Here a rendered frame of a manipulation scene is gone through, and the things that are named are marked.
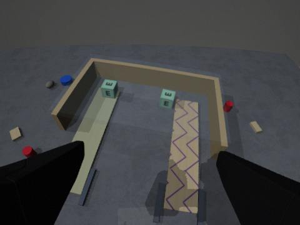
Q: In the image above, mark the blue flat disc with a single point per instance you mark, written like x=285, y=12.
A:
x=65, y=79

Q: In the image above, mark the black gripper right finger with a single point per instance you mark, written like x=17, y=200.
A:
x=259, y=196

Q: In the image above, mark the tan cube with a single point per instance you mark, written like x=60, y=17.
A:
x=15, y=134

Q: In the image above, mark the red cylinder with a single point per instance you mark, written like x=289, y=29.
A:
x=229, y=105
x=28, y=152

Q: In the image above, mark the tan strip with purple zigzag pattern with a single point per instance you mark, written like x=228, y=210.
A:
x=182, y=176

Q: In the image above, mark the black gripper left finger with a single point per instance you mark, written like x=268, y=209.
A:
x=33, y=190

